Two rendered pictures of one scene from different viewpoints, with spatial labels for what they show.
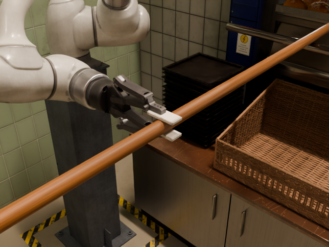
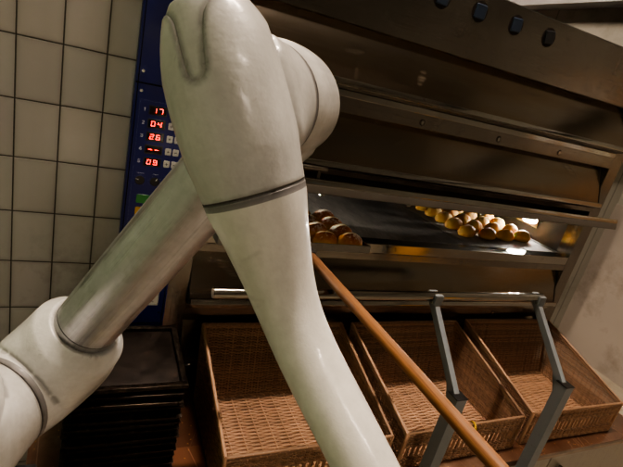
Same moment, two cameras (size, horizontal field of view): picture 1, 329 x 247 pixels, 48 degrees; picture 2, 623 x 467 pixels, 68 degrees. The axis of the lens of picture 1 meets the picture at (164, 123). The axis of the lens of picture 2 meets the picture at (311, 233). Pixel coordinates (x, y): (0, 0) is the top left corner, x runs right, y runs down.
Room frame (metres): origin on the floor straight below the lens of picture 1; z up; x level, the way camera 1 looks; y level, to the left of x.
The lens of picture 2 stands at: (0.88, 0.66, 1.73)
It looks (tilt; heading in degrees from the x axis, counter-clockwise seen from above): 19 degrees down; 290
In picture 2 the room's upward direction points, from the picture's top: 14 degrees clockwise
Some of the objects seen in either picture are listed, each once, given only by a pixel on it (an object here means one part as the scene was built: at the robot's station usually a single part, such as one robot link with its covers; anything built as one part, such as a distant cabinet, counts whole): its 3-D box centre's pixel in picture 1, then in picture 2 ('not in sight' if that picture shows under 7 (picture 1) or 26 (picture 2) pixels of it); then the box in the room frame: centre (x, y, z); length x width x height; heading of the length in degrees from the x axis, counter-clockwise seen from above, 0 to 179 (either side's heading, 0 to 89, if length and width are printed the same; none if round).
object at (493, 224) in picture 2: not in sight; (461, 214); (1.01, -1.90, 1.21); 0.61 x 0.48 x 0.06; 137
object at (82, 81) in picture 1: (92, 89); not in sight; (0.80, 0.17, 1.20); 0.09 x 0.06 x 0.09; 138
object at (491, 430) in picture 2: not in sight; (429, 383); (0.86, -1.01, 0.72); 0.56 x 0.49 x 0.28; 48
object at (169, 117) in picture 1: (164, 115); not in sight; (0.65, 0.00, 1.21); 0.07 x 0.03 x 0.01; 48
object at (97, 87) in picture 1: (113, 99); not in sight; (0.75, 0.12, 1.20); 0.09 x 0.07 x 0.08; 48
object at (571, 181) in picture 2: not in sight; (450, 159); (1.07, -1.17, 1.54); 1.79 x 0.11 x 0.19; 47
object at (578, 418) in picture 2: not in sight; (535, 373); (0.46, -1.45, 0.72); 0.56 x 0.49 x 0.28; 46
